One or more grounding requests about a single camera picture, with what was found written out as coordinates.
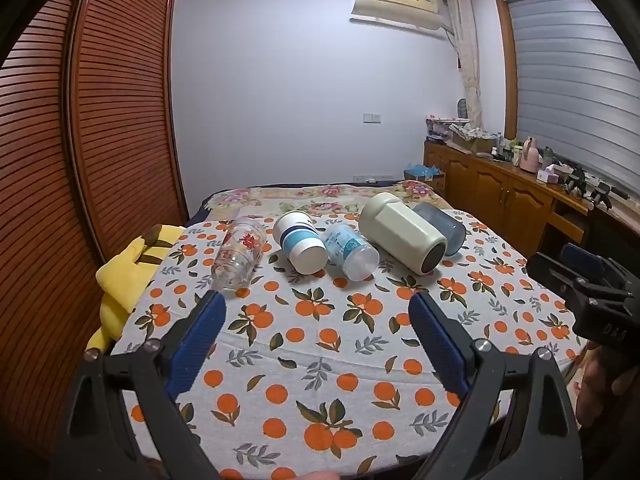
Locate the pink thermos jug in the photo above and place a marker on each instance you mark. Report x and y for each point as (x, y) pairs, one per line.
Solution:
(530, 155)

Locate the wooden louvred wardrobe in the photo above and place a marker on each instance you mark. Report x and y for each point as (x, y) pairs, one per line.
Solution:
(115, 110)

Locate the yellow plush toy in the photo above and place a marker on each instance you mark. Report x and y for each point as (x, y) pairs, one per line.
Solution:
(120, 275)

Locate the cream curtain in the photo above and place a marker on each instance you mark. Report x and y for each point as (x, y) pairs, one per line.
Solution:
(467, 60)

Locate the large cream cup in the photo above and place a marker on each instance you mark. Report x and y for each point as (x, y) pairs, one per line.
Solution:
(400, 230)

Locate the person's right hand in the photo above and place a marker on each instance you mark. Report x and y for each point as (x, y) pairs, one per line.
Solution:
(595, 385)

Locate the grey window blind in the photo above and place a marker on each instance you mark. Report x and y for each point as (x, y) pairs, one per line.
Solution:
(565, 85)

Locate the green bottle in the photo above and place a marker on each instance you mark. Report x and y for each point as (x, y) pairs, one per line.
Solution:
(549, 156)

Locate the box with blue bags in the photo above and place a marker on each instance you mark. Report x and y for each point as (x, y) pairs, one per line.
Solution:
(425, 172)

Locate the translucent blue-grey cup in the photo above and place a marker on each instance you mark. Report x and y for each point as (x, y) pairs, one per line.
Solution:
(450, 232)

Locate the cardboard box with patterned cloth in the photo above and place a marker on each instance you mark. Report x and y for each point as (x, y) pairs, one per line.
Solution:
(470, 135)

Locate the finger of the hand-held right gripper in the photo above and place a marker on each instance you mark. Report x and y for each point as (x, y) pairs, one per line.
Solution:
(552, 272)
(582, 259)

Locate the white cup blue stripes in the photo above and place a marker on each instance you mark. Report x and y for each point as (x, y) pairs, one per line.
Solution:
(300, 245)

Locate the clear glass red flower print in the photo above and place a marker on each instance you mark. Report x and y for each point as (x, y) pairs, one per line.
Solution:
(235, 260)

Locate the white wall switch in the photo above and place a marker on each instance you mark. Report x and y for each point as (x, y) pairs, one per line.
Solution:
(372, 118)

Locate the stack of pink boxes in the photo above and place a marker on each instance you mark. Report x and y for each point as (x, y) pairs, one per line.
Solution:
(439, 129)

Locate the wooden window frame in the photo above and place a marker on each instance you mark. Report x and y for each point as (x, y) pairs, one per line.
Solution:
(506, 60)

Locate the orange fruit print cloth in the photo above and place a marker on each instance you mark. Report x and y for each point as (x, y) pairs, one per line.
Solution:
(325, 320)

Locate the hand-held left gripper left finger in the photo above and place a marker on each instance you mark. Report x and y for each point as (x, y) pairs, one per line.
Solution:
(199, 345)

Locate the white wall socket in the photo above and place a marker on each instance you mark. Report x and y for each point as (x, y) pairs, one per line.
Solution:
(372, 178)

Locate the wooden cabinet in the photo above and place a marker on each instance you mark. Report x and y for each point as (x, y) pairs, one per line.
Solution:
(500, 190)

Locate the floral blanket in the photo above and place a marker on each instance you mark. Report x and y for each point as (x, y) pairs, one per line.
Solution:
(320, 195)

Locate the white air conditioner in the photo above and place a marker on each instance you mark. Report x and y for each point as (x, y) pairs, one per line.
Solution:
(395, 5)

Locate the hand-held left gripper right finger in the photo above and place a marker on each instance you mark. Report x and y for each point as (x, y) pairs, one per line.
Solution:
(440, 345)

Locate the clear plastic cup blue print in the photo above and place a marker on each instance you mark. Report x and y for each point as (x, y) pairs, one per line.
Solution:
(347, 250)

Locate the tissue box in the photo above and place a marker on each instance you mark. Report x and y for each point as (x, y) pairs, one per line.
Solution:
(549, 175)

